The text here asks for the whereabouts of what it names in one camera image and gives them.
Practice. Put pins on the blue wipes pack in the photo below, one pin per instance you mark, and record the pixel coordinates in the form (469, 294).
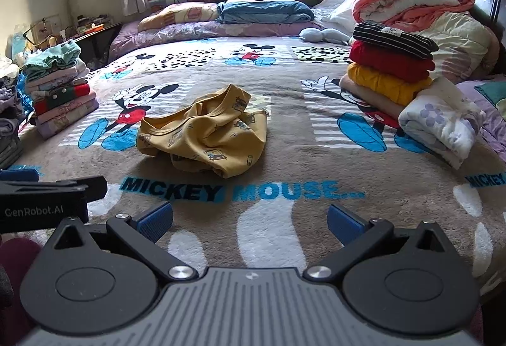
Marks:
(19, 44)

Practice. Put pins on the cartoon printed blanket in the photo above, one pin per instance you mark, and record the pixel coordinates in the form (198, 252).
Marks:
(276, 172)

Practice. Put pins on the light blue plush toy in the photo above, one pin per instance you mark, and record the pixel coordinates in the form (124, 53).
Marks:
(316, 34)

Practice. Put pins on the lilac folded clothes pile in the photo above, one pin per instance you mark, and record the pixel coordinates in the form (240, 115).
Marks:
(10, 109)

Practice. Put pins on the white sheet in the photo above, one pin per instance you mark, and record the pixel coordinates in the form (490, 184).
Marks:
(336, 14)

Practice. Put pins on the stack of folded clothes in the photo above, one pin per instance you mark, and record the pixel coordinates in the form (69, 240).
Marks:
(59, 101)

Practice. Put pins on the dark wooden headboard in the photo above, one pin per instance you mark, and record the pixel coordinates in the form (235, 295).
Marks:
(490, 2)

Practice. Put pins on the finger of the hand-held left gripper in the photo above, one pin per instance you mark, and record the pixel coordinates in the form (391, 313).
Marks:
(19, 175)
(95, 188)

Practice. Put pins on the purple patchwork quilt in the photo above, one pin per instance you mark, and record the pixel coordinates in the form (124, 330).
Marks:
(494, 121)

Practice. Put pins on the red folded garment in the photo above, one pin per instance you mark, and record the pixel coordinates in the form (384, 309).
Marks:
(387, 61)

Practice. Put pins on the blue folded blanket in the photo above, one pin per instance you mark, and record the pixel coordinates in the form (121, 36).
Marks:
(265, 12)

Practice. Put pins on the beige folded garment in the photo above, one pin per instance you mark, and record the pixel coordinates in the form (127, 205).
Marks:
(355, 93)

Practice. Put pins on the mustard folded garment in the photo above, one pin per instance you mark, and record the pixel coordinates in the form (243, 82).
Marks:
(383, 83)

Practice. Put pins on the yellow printed garment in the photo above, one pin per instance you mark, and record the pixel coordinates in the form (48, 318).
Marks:
(205, 132)

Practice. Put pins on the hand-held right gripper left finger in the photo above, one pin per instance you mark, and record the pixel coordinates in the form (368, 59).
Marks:
(156, 221)

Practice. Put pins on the black striped folded garment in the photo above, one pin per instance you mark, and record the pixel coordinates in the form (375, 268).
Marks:
(395, 40)

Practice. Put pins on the yellow patterned pillow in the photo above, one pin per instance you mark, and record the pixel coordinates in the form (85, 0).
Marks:
(178, 14)

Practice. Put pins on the white floral folded cloth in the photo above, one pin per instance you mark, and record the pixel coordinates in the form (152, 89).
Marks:
(438, 121)

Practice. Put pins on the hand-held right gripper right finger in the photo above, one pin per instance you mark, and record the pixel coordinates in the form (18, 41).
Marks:
(344, 221)

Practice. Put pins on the cream quilt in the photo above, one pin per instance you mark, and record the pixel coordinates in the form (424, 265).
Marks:
(462, 42)

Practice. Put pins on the person's maroon clothing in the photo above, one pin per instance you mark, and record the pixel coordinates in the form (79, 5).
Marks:
(17, 275)

